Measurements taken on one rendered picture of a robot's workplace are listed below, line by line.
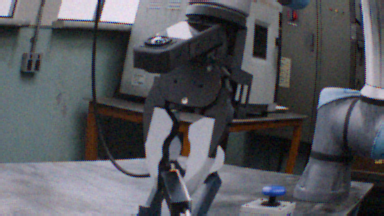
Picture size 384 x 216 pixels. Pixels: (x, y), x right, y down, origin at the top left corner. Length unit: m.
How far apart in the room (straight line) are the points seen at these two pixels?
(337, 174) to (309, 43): 3.48
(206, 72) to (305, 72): 3.91
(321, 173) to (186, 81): 0.51
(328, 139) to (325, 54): 3.41
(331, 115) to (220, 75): 0.49
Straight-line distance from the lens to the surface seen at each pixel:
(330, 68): 4.58
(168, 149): 0.77
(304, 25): 4.67
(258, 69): 3.17
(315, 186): 1.20
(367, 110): 1.12
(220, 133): 0.73
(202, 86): 0.75
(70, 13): 3.09
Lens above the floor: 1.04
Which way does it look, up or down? 4 degrees down
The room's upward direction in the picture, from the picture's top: 8 degrees clockwise
